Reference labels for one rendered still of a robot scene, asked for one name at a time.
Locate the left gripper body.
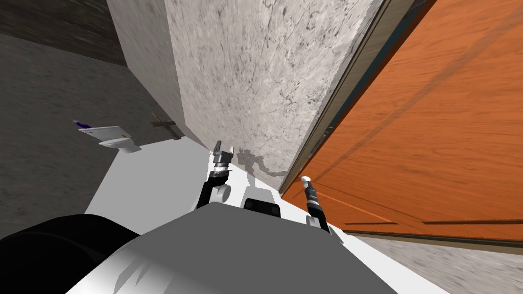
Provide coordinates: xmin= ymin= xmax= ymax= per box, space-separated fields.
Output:
xmin=212 ymin=149 xmax=235 ymax=165

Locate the brown cross-shaped fixture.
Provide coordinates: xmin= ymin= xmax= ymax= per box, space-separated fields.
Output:
xmin=150 ymin=112 xmax=182 ymax=141

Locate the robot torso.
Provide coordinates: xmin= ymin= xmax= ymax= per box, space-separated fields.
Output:
xmin=65 ymin=198 xmax=399 ymax=294

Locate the white toilet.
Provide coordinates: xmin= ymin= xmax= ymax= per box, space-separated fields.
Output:
xmin=72 ymin=120 xmax=143 ymax=155

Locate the orange wooden door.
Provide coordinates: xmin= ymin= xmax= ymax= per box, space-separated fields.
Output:
xmin=281 ymin=0 xmax=523 ymax=242

